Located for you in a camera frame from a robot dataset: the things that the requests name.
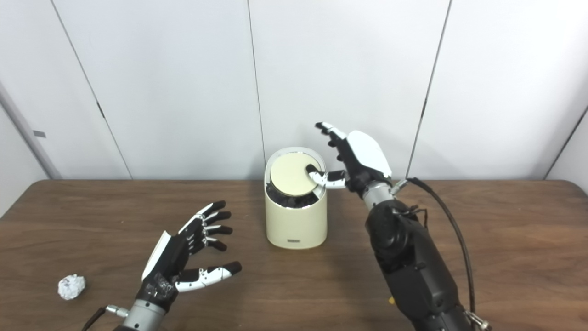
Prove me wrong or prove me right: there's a black bin liner bag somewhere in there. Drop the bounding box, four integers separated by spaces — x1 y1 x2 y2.
266 184 322 208

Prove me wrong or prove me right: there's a white paper ball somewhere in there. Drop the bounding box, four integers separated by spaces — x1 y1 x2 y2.
57 274 86 301

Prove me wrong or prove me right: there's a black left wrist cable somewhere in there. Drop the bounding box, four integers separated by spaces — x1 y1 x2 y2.
82 305 129 331

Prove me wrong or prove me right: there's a grey wall corner post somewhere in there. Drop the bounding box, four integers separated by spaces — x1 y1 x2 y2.
0 83 62 180

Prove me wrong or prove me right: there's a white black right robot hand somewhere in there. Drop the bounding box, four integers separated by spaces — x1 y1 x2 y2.
305 122 393 193

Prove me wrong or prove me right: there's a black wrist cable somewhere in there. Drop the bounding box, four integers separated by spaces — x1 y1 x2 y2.
82 305 129 331
390 177 492 331

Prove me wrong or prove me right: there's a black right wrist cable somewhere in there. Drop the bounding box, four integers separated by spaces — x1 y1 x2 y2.
390 177 492 331

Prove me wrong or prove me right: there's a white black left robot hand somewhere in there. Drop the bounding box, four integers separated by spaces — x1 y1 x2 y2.
136 200 242 313

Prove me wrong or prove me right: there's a cream-colored trash bin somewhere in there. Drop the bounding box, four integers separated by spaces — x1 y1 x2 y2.
264 147 328 250

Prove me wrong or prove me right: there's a round cream bin lid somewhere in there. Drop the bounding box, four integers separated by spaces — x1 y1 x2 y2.
270 153 322 195

